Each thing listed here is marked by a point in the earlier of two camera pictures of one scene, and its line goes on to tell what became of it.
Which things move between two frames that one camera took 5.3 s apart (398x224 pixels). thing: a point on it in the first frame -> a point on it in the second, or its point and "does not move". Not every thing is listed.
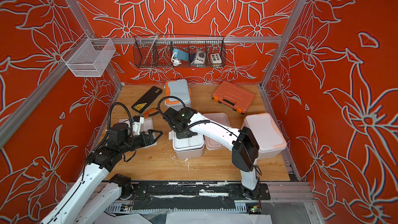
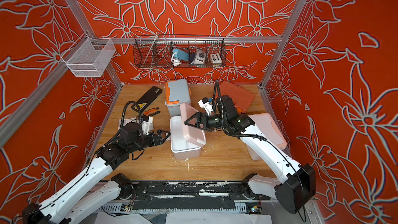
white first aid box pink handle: (270, 141) does not move
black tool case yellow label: (151, 94) does not move
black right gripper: (179, 136) -> (200, 116)
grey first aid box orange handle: (178, 94) does not move
